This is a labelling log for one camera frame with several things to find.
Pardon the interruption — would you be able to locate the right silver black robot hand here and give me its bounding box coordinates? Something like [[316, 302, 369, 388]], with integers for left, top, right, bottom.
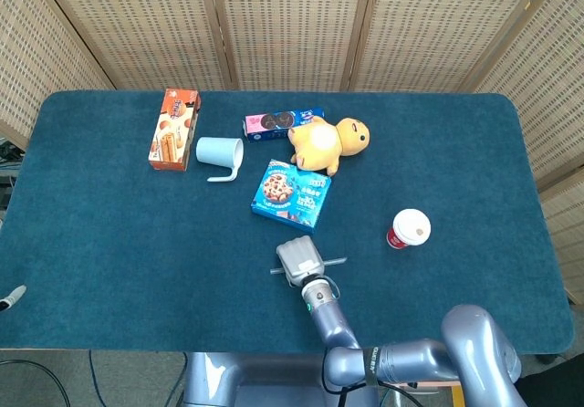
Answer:
[[276, 235, 326, 288]]

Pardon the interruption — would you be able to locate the transparent plastic straw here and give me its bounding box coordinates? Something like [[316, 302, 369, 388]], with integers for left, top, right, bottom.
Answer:
[[269, 256, 348, 275]]

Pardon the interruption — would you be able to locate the red paper cup white lid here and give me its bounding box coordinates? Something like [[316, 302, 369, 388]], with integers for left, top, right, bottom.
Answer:
[[386, 208, 433, 250]]

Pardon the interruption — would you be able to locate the blue chocolate chip cookie box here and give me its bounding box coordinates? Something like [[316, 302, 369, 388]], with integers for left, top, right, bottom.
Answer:
[[250, 159, 333, 235]]

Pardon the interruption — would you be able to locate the yellow plush toy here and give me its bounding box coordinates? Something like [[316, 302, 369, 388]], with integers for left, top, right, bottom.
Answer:
[[287, 116, 371, 178]]

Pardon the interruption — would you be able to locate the grey-blue robot torso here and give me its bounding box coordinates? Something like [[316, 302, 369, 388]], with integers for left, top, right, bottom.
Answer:
[[182, 351, 380, 407]]

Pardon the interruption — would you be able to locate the blue pink sandwich cookie box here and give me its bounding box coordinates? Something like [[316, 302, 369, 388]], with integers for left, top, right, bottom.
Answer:
[[245, 108, 326, 142]]

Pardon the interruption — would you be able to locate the light blue plastic mug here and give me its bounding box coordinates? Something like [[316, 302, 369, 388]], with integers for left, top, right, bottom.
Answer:
[[195, 136, 245, 183]]

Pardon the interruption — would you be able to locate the blue felt table cover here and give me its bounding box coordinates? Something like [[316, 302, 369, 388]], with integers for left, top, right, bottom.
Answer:
[[0, 89, 575, 356]]

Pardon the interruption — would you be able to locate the pink tray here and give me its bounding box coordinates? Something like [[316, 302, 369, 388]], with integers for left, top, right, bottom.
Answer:
[[387, 379, 463, 394]]

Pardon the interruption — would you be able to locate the orange biscuit stick box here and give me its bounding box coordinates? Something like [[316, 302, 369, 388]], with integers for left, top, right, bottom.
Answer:
[[148, 88, 202, 172]]

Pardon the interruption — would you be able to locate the woven bamboo folding screen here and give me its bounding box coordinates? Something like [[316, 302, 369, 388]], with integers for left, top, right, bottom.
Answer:
[[0, 0, 584, 306]]

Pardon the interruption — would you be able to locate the blue floor cable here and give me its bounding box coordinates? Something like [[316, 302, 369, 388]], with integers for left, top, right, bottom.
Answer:
[[88, 350, 102, 407]]

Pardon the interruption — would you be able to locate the black floor cable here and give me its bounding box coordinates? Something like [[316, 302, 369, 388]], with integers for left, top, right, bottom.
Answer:
[[0, 359, 70, 407]]

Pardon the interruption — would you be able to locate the dark equipment with cables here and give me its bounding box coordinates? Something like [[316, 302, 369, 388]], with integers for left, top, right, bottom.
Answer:
[[0, 136, 23, 212]]

